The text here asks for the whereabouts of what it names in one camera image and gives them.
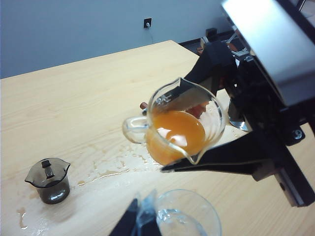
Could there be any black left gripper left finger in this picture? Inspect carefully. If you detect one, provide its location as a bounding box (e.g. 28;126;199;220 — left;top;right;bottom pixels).
157;41;239;113

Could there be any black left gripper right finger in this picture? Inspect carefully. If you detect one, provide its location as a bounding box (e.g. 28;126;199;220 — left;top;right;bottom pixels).
161;134;279;182

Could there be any clear orange juice measuring cup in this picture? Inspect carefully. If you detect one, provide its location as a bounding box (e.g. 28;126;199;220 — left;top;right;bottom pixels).
122;77;226;166

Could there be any smoky grey measuring cup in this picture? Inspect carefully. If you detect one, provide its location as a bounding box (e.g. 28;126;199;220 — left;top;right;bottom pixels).
24;157;71;205

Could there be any black background box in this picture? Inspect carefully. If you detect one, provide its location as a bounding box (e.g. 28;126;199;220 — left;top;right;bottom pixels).
205;28;219;40

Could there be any silver metal object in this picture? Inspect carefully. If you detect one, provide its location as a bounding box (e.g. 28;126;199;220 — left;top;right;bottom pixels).
227;97;250;131

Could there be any clear stemmed wine glass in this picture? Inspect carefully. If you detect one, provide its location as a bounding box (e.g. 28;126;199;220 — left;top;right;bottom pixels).
136;188;222;236

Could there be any white wall cable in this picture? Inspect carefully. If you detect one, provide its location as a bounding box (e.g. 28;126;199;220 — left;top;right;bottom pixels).
146;23;155;43

